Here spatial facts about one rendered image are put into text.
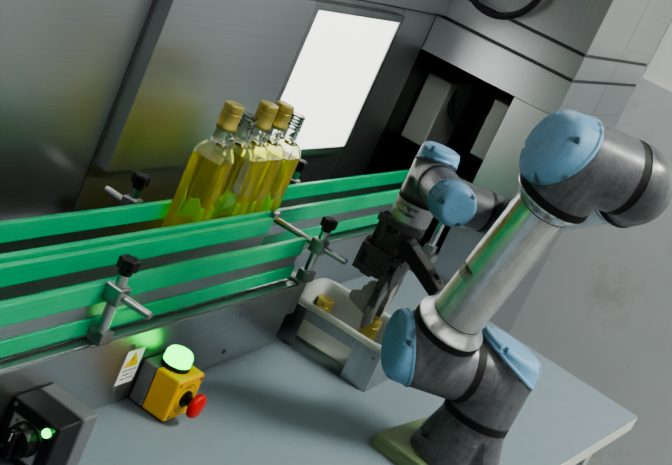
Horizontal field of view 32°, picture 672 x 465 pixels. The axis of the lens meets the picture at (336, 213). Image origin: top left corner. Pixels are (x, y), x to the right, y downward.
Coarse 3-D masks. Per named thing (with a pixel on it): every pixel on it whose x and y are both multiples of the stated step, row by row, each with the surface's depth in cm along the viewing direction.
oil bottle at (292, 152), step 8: (288, 144) 213; (296, 144) 215; (288, 152) 213; (296, 152) 215; (288, 160) 213; (296, 160) 216; (280, 168) 213; (288, 168) 215; (280, 176) 214; (288, 176) 217; (280, 184) 215; (288, 184) 218; (272, 192) 215; (280, 192) 217; (272, 200) 216; (280, 200) 219; (264, 208) 216; (272, 208) 218
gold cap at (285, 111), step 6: (276, 102) 208; (282, 102) 208; (282, 108) 207; (288, 108) 207; (294, 108) 208; (276, 114) 207; (282, 114) 207; (288, 114) 208; (276, 120) 208; (282, 120) 208; (288, 120) 208; (276, 126) 208; (282, 126) 208
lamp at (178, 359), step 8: (168, 352) 174; (176, 352) 174; (184, 352) 174; (168, 360) 174; (176, 360) 173; (184, 360) 174; (192, 360) 175; (168, 368) 174; (176, 368) 173; (184, 368) 174
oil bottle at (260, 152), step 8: (248, 144) 203; (256, 144) 204; (264, 144) 206; (256, 152) 203; (264, 152) 205; (256, 160) 203; (264, 160) 206; (256, 168) 205; (248, 176) 204; (256, 176) 206; (248, 184) 205; (256, 184) 208; (240, 192) 204; (248, 192) 207; (240, 200) 205; (248, 200) 208; (240, 208) 207
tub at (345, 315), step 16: (304, 288) 224; (320, 288) 231; (336, 288) 233; (304, 304) 218; (336, 304) 233; (352, 304) 231; (336, 320) 215; (352, 320) 231; (384, 320) 228; (352, 336) 215
